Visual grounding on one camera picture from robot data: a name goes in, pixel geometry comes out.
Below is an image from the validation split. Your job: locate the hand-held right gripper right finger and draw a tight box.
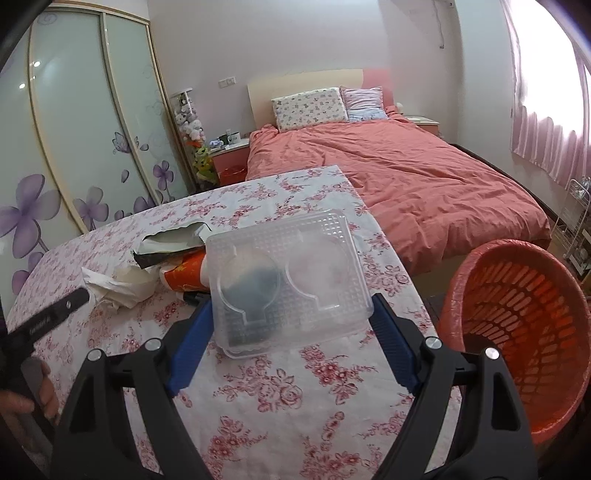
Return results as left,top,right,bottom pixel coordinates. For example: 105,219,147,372
369,293,541,480

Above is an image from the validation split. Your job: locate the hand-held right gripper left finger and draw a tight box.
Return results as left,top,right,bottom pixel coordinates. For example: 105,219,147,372
50,300,213,480

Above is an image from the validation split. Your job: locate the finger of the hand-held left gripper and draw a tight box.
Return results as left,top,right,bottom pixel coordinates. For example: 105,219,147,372
52,288,90,320

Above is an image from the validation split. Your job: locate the white paper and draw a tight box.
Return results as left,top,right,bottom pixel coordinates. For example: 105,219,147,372
82,263,162,311

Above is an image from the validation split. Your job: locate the orange paper cup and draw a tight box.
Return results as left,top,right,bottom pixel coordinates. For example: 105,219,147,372
159,251,211,294

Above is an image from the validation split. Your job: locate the dark foil bag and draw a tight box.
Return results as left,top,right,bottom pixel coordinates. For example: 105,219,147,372
133,222,211,271

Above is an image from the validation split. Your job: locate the clear plastic tray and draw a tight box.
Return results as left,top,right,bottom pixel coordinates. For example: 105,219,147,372
204,208,376,358

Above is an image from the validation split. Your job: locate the orange plastic basket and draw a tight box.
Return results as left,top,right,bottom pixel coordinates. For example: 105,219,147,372
436,240,591,446

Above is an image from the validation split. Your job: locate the person's left hand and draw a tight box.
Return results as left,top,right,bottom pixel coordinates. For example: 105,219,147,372
0,359,61,423

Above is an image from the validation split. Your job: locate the table with floral cloth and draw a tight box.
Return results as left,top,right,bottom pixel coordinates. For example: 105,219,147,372
7,165,462,480

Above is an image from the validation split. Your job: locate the bed with coral duvet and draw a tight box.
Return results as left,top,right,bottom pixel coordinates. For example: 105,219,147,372
245,106,552,278

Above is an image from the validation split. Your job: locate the sliding wardrobe with purple flowers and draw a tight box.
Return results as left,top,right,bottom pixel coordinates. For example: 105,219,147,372
0,4,195,315

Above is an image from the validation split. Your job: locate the yellow green plush toy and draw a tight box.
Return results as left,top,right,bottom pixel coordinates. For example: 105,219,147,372
193,145,217,185

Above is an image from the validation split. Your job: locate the pink nightstand with mugs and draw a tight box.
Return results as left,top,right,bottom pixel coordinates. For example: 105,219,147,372
210,138,252,186

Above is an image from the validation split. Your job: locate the clear tube of plush toys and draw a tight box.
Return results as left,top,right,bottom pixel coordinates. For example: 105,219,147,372
170,89,208,190

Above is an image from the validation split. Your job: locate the pink striped pillow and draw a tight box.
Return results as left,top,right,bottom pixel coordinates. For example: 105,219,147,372
340,86,386,123

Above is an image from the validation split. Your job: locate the floral pillow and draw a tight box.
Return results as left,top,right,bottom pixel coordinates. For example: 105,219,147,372
271,88,349,133

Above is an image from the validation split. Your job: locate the pink curtain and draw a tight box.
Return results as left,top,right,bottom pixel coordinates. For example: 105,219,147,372
501,0,591,197

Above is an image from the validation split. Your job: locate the cream and pink headboard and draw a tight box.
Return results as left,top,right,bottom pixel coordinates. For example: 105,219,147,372
247,68,395,132

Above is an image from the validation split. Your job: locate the white wire rack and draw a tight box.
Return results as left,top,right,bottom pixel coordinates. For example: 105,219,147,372
551,178,591,278

